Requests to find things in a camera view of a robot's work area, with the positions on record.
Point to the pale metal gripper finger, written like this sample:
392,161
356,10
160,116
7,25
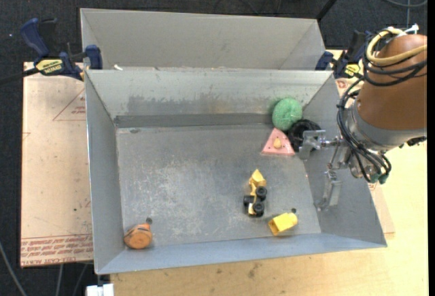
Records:
311,139
332,191

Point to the yellow block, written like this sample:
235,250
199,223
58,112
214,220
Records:
282,223

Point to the green mesh scrubber ball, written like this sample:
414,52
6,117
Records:
287,113

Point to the pink triangle with yellow knob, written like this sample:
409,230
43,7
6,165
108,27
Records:
272,146

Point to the yellow toy truck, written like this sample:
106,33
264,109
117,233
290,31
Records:
255,196

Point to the black cylinder on white bracket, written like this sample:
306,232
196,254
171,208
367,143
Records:
416,141

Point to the grey metal bin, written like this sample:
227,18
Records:
190,168

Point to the brown cardboard board red print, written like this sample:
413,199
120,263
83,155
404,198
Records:
54,158

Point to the orange round toy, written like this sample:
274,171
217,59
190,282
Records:
137,237

